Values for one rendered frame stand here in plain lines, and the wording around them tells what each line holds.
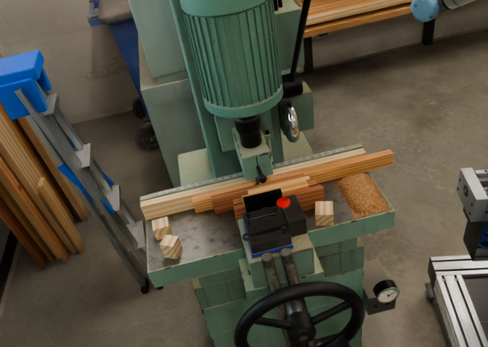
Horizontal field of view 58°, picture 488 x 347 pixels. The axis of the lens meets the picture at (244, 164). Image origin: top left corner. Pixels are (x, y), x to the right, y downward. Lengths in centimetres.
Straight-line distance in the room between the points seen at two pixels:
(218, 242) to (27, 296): 157
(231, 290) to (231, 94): 51
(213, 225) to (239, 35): 49
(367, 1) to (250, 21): 231
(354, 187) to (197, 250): 41
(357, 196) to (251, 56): 45
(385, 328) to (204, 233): 107
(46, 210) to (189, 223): 132
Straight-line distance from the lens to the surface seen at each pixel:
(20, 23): 337
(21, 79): 159
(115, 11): 263
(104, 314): 223
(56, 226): 243
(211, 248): 106
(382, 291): 123
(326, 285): 92
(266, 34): 87
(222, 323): 127
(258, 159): 103
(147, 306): 217
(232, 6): 81
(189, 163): 149
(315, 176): 116
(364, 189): 111
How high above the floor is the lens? 169
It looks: 38 degrees down
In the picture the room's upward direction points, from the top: 11 degrees counter-clockwise
